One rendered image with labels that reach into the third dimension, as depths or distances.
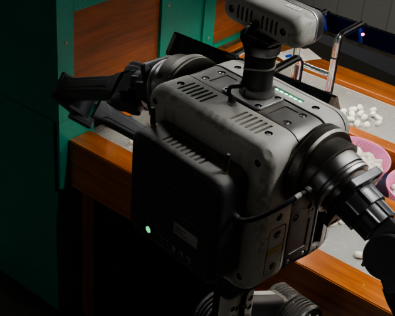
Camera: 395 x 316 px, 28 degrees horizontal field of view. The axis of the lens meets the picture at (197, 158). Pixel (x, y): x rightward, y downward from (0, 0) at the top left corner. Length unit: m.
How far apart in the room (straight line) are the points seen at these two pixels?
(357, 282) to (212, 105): 0.89
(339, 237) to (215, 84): 0.95
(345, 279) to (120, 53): 1.11
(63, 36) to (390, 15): 3.05
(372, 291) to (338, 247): 0.22
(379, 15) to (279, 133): 3.86
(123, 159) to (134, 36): 0.45
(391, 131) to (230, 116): 1.61
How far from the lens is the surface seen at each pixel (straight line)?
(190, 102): 1.47
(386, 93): 3.20
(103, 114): 2.16
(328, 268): 2.21
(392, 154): 2.81
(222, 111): 1.44
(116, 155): 2.58
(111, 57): 2.70
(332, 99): 2.32
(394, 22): 5.17
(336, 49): 2.75
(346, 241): 2.37
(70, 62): 2.54
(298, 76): 2.57
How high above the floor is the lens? 2.14
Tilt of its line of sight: 32 degrees down
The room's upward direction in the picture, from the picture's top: 5 degrees clockwise
